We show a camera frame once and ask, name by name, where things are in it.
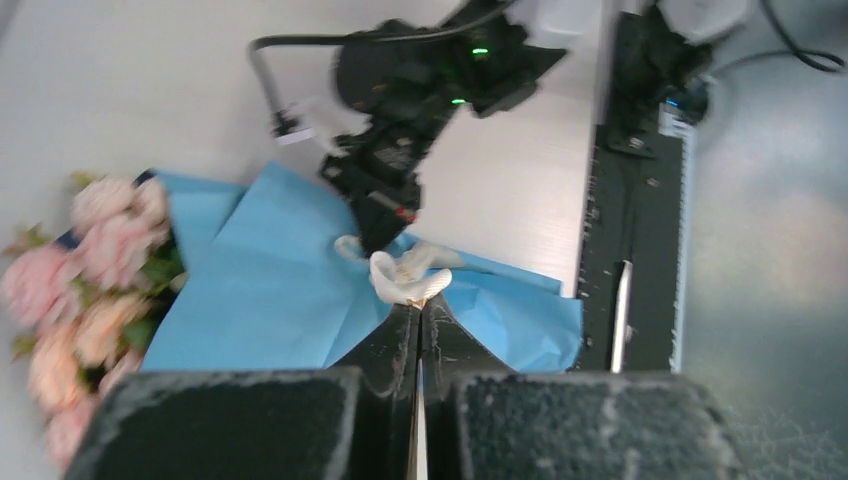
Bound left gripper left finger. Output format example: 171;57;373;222
65;306;421;480

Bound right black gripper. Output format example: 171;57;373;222
319;105;457;255

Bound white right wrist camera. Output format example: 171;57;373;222
272;97;346;152

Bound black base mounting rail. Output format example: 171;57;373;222
576;3;705;371

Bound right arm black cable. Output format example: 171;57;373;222
247;0;518;134

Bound pink flower bunch stem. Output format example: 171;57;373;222
46;350;143;472

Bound blue wrapping paper sheet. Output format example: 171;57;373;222
143;164;583;372

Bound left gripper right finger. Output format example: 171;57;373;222
421;297;746;479

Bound white printed ribbon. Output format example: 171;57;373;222
334;235;466;310

